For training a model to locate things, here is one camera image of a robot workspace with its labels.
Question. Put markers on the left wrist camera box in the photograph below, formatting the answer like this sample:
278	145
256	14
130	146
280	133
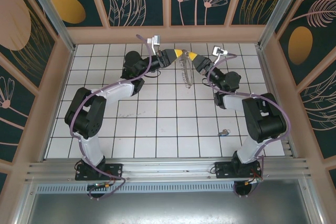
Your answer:
156	40

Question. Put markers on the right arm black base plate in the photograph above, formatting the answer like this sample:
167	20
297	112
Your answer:
220	170

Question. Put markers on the dark panel pink leaves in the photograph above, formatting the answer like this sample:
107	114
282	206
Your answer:
323	119

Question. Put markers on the dark panel oval and feathers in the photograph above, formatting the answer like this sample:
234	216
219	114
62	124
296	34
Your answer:
302	45

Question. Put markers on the dark panel gold lines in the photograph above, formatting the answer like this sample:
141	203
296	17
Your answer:
15	11

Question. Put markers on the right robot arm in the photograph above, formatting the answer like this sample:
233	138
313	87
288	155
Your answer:
233	103

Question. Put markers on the dark panel single flower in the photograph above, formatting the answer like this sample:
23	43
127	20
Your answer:
13	119

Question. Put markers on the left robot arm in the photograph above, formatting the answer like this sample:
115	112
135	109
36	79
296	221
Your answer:
115	93

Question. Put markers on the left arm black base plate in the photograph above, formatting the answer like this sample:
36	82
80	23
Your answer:
115	169

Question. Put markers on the aluminium mounting rail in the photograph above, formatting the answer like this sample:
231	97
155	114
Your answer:
168	167

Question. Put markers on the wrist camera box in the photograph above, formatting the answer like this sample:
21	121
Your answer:
218	50
156	40

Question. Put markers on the silver keyring with many rings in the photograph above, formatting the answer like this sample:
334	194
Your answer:
182	73

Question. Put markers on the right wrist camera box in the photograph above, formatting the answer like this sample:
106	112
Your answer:
218	50

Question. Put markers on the aluminium table edge rail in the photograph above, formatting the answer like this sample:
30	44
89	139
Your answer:
266	72

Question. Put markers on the aluminium frame post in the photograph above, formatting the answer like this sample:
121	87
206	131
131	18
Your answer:
277	11
50	11

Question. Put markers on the grey metal sheet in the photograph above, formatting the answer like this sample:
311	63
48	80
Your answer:
168	208

